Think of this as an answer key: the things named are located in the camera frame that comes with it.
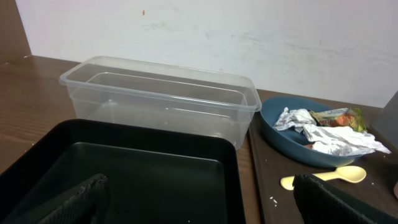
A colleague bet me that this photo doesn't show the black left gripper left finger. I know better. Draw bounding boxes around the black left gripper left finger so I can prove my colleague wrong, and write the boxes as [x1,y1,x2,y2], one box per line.
[4,174,110,224]

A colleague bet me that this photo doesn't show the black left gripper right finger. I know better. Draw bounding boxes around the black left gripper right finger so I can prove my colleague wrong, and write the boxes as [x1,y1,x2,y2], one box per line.
[293,174,397,224]

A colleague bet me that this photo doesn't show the white napkin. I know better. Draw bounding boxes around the white napkin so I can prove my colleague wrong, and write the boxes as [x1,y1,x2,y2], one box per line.
[303,124,391,156]

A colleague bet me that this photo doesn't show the green yellow snack wrapper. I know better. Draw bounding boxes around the green yellow snack wrapper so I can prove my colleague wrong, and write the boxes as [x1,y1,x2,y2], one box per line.
[309,108,367,132]

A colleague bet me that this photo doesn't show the white tissue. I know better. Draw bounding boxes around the white tissue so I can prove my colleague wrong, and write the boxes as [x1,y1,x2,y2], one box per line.
[273,107,316,133]

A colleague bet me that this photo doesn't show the black waste tray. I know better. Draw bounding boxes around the black waste tray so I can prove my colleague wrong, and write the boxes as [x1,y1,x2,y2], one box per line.
[1,119,245,223]

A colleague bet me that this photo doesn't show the grey dishwasher rack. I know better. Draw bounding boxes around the grey dishwasher rack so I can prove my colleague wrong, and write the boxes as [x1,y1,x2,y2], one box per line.
[372,93,398,144]

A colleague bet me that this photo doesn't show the clear plastic waste bin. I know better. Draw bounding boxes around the clear plastic waste bin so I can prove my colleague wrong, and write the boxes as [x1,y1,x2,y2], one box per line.
[59,56,262,149]

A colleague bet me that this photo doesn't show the yellow plastic spoon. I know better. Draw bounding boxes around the yellow plastic spoon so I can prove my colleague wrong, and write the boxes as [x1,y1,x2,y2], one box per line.
[280,166,367,190]

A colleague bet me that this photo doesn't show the brown serving tray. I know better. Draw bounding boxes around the brown serving tray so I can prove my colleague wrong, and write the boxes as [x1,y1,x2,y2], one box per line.
[249,113,397,223]

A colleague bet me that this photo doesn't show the dark blue plate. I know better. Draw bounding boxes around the dark blue plate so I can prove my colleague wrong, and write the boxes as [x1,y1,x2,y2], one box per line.
[260,96,361,168]

